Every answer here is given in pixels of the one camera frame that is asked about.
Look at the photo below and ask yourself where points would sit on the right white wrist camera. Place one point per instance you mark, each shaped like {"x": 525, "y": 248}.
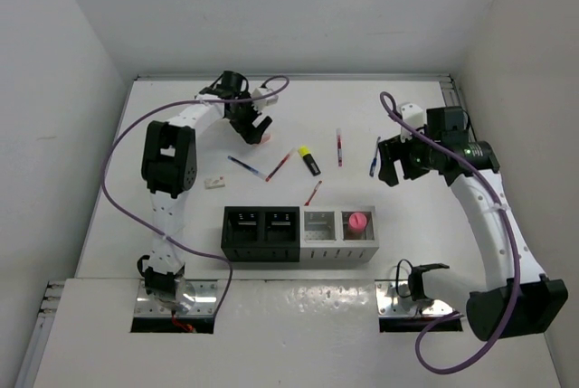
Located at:
{"x": 413, "y": 115}

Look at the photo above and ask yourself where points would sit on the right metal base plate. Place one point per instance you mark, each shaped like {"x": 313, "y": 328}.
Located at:
{"x": 390, "y": 305}

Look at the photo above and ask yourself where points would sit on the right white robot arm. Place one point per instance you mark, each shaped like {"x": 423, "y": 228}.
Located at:
{"x": 438, "y": 140}

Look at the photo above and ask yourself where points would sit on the blue gel pen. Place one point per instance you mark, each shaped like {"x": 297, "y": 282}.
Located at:
{"x": 374, "y": 159}

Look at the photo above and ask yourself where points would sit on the dark red gel pen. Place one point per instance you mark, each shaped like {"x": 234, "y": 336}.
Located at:
{"x": 339, "y": 148}

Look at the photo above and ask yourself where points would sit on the small red gel pen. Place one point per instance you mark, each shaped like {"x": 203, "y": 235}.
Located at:
{"x": 313, "y": 193}

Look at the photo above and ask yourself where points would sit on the pink tape roll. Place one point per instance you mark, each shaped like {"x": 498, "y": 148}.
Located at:
{"x": 356, "y": 225}

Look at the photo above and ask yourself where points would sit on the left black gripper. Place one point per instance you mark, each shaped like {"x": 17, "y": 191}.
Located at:
{"x": 250, "y": 133}

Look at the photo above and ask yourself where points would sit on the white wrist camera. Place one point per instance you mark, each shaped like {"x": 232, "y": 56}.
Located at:
{"x": 263, "y": 97}
{"x": 413, "y": 115}

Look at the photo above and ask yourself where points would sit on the metal base plate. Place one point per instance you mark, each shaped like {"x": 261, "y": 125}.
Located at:
{"x": 193, "y": 299}
{"x": 390, "y": 305}

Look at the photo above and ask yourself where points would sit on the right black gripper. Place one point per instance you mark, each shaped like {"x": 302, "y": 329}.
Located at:
{"x": 394, "y": 149}

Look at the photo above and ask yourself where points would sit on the yellow black highlighter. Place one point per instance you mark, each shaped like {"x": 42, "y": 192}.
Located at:
{"x": 309, "y": 160}

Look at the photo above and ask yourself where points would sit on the red refill pen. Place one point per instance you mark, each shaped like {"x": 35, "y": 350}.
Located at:
{"x": 281, "y": 163}

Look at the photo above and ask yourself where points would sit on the blue refill pen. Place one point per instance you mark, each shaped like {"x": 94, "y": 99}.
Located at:
{"x": 247, "y": 167}

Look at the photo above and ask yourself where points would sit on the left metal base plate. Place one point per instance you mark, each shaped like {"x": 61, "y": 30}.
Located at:
{"x": 193, "y": 299}

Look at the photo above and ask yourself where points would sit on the white staple box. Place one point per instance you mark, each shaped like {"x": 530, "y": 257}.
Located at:
{"x": 214, "y": 183}

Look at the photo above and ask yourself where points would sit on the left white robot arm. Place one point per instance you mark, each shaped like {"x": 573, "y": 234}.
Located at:
{"x": 169, "y": 168}

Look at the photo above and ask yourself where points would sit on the grey two-slot container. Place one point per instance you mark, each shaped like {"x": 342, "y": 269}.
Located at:
{"x": 322, "y": 235}

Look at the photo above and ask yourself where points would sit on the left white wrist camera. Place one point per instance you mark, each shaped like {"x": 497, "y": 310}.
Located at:
{"x": 263, "y": 97}

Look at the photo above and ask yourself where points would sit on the black two-slot container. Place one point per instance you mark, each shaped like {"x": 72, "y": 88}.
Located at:
{"x": 261, "y": 234}

